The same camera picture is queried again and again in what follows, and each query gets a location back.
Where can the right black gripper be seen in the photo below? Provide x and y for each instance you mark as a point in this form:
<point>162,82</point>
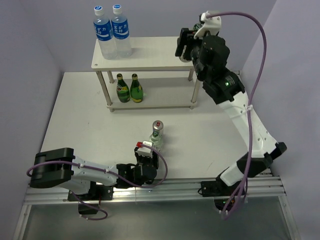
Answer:
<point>186,38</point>

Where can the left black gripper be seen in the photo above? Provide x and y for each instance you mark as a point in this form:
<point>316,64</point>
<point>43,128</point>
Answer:
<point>153,160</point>

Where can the clear glass bottle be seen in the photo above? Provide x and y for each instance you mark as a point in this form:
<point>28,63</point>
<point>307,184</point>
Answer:
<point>187,59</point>
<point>157,140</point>

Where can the green glass bottle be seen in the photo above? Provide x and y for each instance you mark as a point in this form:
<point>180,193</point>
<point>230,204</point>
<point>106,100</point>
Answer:
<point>122,89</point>
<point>136,90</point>

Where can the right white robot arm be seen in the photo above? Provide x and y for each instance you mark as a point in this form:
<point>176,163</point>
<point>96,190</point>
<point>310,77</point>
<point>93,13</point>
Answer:
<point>228,92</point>

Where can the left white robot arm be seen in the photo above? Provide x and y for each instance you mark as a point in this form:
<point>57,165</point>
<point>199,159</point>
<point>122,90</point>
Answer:
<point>60,167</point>

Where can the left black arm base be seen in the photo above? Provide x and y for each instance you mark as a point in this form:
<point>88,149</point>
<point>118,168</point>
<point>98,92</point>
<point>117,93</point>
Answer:
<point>101,193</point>

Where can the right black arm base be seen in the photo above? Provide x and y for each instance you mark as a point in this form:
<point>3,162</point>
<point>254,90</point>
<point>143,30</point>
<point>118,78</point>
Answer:
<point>216,188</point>

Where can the white two-tier shelf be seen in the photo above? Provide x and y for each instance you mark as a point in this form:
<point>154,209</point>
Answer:
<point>167,82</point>

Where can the rear red silver can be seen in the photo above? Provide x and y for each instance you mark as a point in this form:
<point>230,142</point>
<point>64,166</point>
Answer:
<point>158,126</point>

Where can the right blue-label water bottle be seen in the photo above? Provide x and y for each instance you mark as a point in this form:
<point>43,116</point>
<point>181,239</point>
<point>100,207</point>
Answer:
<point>120,27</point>

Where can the blue-label water bottle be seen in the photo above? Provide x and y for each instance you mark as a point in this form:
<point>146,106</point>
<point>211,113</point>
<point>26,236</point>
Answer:
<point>104,33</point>
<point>120,27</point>

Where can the left blue-label water bottle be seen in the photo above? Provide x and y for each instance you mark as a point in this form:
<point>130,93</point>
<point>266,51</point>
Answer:
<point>104,33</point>

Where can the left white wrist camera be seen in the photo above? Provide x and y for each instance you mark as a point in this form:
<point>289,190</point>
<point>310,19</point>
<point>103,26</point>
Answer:
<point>144,149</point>

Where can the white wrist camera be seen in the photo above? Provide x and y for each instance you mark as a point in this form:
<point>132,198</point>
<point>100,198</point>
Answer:
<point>207,25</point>
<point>144,149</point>

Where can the aluminium front rail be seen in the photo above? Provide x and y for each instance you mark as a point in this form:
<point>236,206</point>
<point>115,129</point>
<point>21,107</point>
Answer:
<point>170,190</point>

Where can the aluminium rail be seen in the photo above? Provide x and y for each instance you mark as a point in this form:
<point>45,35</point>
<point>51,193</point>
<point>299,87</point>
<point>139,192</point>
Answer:
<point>238,73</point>
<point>170,190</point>

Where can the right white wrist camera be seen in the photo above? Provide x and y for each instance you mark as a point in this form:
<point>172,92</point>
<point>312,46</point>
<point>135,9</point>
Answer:
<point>207,25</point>

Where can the aluminium right rail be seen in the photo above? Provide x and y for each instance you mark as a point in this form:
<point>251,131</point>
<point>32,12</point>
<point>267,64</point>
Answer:
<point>238,73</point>

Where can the black box under rail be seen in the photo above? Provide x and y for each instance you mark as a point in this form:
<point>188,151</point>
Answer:
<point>88,210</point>

